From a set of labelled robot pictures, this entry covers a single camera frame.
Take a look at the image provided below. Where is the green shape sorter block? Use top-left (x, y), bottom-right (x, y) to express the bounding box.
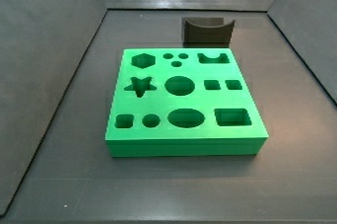
top-left (106, 48), bottom-right (269, 157)

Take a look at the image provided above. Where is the dark grey curved foam block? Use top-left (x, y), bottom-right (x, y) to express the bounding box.
top-left (182, 17), bottom-right (236, 48)

